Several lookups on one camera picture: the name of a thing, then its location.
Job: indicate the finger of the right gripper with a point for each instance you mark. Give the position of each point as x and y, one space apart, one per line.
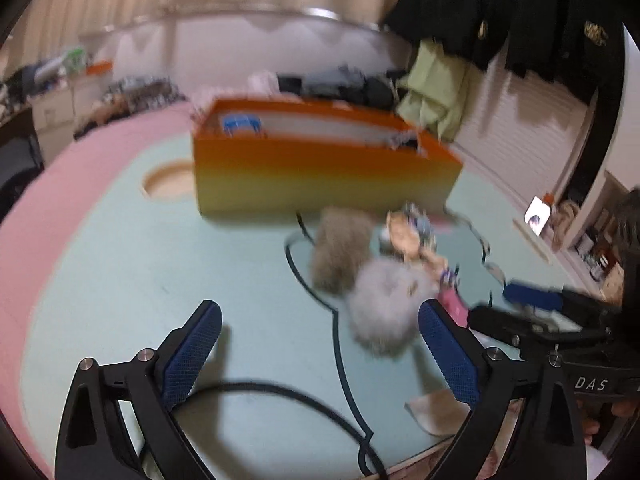
528 295
511 328

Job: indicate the beige doll figure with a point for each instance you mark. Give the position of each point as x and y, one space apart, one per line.
405 240

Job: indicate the light green cloth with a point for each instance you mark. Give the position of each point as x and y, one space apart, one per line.
437 88

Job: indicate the pile of dark clothes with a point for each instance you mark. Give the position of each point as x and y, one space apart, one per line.
347 84

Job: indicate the mint green lap table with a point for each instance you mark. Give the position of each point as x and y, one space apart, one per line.
137 268

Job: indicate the white desk with drawers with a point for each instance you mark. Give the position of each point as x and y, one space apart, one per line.
52 109

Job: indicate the hanging black clothes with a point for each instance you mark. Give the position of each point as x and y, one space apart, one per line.
565 41

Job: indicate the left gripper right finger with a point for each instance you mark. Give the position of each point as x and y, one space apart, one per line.
547 442

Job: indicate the white grey fluffy pompom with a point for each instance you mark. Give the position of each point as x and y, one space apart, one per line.
384 303

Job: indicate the orange gradient cardboard box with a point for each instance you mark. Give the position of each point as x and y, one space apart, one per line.
258 157

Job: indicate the tan fluffy pompom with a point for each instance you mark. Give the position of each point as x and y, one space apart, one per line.
342 245

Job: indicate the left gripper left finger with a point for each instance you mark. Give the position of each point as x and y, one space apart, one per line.
93 441

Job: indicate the patterned clothes pile on bed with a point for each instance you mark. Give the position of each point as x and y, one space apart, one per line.
127 97

